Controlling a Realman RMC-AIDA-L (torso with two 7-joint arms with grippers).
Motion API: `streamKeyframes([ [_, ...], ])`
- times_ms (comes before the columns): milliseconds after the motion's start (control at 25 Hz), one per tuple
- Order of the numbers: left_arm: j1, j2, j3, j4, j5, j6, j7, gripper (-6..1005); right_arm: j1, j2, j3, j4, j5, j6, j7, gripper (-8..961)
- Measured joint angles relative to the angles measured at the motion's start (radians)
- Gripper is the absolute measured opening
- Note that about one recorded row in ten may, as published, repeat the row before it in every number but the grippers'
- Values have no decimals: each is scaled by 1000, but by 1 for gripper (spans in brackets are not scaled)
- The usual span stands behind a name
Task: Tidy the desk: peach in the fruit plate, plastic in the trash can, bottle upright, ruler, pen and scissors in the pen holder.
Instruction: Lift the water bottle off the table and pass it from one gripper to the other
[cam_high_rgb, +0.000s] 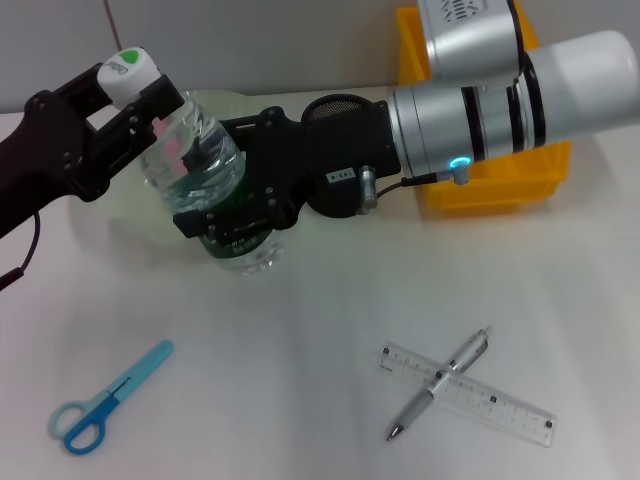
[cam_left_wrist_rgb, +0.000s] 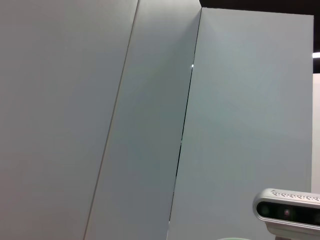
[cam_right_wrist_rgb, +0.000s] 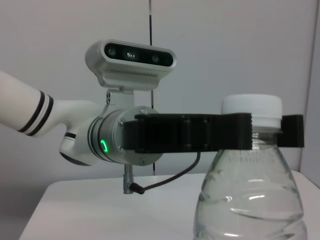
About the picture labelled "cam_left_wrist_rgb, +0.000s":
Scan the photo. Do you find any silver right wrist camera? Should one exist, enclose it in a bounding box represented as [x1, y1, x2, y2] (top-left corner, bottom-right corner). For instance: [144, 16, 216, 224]
[252, 188, 320, 232]

